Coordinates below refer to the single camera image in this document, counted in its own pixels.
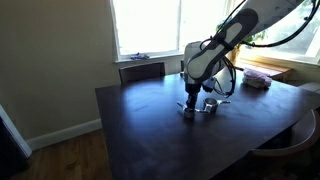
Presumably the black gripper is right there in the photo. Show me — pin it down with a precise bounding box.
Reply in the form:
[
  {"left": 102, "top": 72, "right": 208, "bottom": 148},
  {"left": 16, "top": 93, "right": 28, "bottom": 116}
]
[{"left": 184, "top": 82, "right": 203, "bottom": 111}]

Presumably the second largest steel measuring cup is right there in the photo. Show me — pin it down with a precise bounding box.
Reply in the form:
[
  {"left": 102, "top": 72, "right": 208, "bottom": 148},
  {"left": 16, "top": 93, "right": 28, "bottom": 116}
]
[{"left": 183, "top": 107, "right": 202, "bottom": 120}]

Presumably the small dark object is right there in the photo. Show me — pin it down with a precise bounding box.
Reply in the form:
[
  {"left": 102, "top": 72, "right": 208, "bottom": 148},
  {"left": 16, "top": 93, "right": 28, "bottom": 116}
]
[{"left": 199, "top": 97, "right": 220, "bottom": 115}]

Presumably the clear plastic bag with food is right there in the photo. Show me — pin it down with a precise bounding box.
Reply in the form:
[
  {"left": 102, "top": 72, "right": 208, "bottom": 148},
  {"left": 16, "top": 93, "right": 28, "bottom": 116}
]
[{"left": 242, "top": 68, "right": 273, "bottom": 89}]

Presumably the small blue purple object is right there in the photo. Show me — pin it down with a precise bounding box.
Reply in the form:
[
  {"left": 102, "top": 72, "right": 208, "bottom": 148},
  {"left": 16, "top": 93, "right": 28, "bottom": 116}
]
[{"left": 130, "top": 52, "right": 150, "bottom": 61}]

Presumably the wooden window bench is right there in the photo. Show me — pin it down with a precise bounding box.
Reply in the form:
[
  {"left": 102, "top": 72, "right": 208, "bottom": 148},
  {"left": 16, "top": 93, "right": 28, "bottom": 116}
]
[{"left": 237, "top": 59, "right": 294, "bottom": 83}]

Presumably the large white framed window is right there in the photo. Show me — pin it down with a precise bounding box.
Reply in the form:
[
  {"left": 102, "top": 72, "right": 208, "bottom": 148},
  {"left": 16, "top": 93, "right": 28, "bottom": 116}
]
[{"left": 109, "top": 0, "right": 231, "bottom": 64}]

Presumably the green potted plant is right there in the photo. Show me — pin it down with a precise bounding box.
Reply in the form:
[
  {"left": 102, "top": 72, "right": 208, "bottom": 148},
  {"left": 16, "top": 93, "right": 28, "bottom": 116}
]
[{"left": 215, "top": 19, "right": 268, "bottom": 63}]

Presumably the brown curved back chair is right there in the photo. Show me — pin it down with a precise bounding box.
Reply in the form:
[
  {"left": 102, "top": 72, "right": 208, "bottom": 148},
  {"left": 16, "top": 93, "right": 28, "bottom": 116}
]
[{"left": 249, "top": 109, "right": 320, "bottom": 180}]

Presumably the pale grey furniture piece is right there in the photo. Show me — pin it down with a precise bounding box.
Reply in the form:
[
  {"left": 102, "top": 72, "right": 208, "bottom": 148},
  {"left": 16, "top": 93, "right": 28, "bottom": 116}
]
[{"left": 297, "top": 82, "right": 320, "bottom": 95}]

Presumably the white framed side window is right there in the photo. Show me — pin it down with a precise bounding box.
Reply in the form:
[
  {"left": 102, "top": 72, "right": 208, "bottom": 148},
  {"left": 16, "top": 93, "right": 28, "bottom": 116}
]
[{"left": 229, "top": 0, "right": 320, "bottom": 65}]

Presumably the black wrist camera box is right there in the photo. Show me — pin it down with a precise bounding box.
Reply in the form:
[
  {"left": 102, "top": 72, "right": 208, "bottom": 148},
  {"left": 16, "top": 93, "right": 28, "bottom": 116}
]
[{"left": 201, "top": 77, "right": 217, "bottom": 93}]

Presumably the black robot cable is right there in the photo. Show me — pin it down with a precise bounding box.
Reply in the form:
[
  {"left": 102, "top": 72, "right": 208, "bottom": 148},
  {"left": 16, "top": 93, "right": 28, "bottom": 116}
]
[{"left": 199, "top": 0, "right": 320, "bottom": 100}]

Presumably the white door frame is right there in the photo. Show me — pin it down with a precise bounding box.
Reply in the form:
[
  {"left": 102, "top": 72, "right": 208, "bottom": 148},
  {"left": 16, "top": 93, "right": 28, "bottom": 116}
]
[{"left": 0, "top": 103, "right": 33, "bottom": 159}]

